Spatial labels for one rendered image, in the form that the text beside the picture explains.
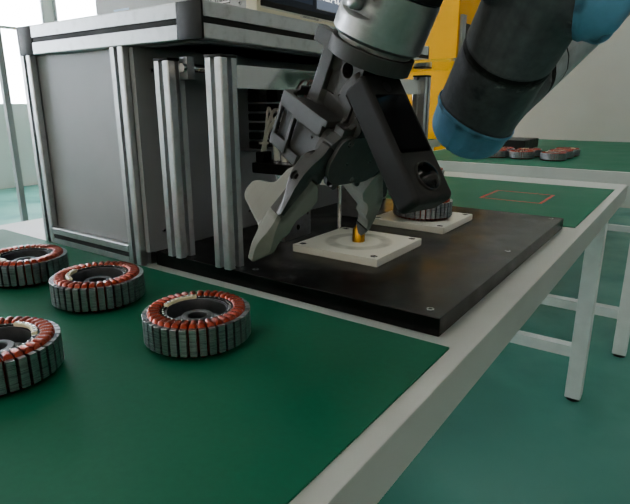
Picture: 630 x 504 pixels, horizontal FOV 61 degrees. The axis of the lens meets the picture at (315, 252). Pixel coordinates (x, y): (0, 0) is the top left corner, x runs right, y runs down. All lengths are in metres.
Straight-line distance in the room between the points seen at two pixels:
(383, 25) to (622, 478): 1.55
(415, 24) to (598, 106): 5.68
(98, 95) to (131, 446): 0.61
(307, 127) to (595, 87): 5.69
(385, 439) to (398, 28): 0.31
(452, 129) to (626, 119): 5.57
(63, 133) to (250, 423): 0.69
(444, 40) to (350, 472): 4.27
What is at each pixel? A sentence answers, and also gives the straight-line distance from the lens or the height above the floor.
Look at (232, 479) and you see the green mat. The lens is 0.39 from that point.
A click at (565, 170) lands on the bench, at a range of 2.33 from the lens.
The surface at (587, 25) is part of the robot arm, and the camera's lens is 0.43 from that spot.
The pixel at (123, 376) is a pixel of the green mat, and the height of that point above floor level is 0.75.
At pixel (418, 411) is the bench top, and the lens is 0.47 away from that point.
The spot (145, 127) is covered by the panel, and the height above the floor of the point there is 0.96.
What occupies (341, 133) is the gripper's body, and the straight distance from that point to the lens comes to 0.45.
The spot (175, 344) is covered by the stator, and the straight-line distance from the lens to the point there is 0.54.
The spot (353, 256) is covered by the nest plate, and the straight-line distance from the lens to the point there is 0.77.
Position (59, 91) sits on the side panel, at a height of 1.01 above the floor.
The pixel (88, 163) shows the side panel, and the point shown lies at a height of 0.90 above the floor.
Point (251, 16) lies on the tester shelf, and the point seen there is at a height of 1.11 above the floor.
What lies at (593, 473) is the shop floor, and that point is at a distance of 1.78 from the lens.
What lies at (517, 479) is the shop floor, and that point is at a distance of 1.68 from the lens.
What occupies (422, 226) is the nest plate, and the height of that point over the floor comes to 0.78.
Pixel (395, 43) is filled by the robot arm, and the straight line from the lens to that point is 0.43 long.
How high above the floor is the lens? 0.99
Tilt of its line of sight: 16 degrees down
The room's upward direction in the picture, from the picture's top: straight up
